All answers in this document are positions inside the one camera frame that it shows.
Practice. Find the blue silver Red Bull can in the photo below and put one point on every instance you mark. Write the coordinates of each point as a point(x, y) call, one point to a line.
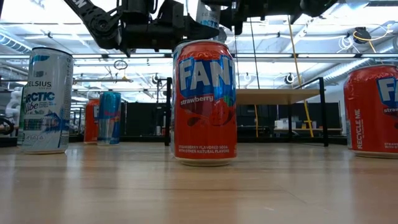
point(109, 118)

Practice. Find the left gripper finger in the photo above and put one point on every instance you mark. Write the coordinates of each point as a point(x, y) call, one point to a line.
point(202, 32)

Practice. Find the silver ventilation duct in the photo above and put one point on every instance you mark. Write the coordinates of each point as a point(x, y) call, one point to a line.
point(357, 70)

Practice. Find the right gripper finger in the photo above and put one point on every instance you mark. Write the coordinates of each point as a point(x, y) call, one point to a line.
point(217, 2)

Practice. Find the cluttered background workbench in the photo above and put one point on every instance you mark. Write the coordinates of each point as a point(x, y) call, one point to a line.
point(298, 128)

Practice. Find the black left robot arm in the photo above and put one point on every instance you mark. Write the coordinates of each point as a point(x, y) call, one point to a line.
point(102, 25)

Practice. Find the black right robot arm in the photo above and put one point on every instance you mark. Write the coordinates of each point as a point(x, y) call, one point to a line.
point(317, 6)

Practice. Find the black room divider panel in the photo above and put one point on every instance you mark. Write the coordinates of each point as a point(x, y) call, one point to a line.
point(146, 118)

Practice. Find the wooden shelf black frame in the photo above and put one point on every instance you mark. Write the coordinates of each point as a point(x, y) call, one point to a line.
point(273, 96)

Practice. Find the white Celsius can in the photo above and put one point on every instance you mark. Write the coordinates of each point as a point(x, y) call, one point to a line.
point(209, 15)
point(46, 102)

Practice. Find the white machine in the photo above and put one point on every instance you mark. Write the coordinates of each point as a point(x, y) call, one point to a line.
point(14, 105)

